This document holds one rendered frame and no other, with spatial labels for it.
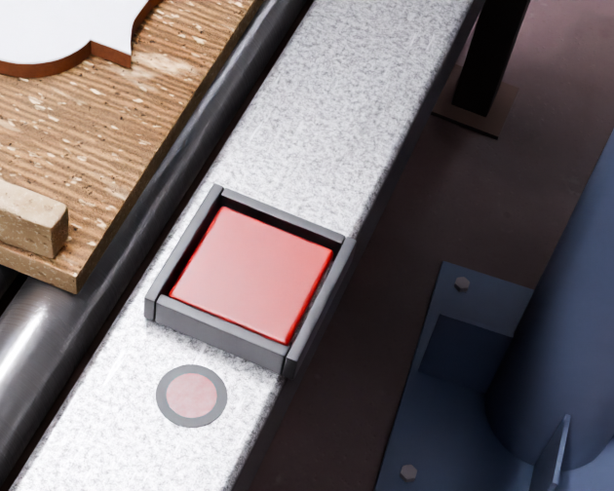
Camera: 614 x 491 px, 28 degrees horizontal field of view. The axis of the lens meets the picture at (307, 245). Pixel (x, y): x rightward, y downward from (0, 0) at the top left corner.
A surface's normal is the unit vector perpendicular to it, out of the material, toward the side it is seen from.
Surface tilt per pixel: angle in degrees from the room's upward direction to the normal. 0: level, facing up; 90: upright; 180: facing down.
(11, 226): 89
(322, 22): 0
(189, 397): 0
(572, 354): 90
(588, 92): 0
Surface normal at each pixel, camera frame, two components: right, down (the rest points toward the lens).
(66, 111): 0.12, -0.59
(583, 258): -0.91, 0.25
